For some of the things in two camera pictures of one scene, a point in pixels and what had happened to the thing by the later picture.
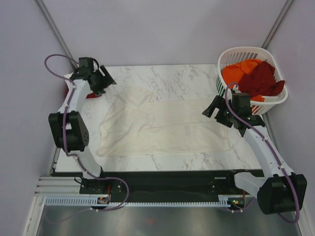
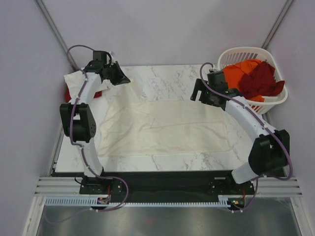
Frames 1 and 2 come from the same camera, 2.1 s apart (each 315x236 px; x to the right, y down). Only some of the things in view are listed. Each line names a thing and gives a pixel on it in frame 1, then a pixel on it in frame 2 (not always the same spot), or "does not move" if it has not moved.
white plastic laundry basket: [233, 55] does not move
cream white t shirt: [130, 124] does not move
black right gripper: [216, 103] to [199, 87]
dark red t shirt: [261, 81] does not move
